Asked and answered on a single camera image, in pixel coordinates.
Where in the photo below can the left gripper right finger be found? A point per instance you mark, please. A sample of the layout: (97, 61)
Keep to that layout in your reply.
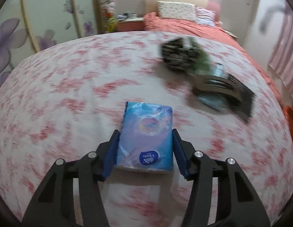
(238, 203)

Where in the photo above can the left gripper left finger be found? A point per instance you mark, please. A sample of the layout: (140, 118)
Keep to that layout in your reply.
(53, 203)

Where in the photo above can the black woven mat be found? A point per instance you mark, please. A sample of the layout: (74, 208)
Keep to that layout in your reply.
(242, 108)

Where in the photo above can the blue tissue pack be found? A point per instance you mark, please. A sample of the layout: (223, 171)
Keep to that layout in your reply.
(145, 142)

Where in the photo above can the floral pink tablecloth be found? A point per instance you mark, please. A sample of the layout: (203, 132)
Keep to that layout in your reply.
(64, 101)

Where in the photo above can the brown hair clip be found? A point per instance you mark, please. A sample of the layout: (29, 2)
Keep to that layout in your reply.
(214, 84)

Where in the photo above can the green cloth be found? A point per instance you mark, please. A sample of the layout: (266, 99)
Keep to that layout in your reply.
(199, 61)

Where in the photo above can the pink striped curtain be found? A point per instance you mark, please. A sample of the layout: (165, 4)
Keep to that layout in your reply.
(282, 57)

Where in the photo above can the black floral scrunchie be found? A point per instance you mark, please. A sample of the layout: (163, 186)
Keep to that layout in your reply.
(179, 56)

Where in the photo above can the striped pink pillow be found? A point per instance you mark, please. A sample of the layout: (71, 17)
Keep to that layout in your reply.
(205, 17)

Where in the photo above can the floral sliding wardrobe door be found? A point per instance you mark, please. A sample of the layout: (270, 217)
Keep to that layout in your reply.
(30, 26)

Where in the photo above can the pink nightstand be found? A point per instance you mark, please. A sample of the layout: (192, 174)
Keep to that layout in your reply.
(135, 24)

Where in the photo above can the floral white pillow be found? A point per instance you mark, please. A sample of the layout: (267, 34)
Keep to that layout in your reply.
(177, 10)

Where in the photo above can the salmon pink duvet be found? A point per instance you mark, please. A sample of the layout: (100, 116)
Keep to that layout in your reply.
(152, 22)

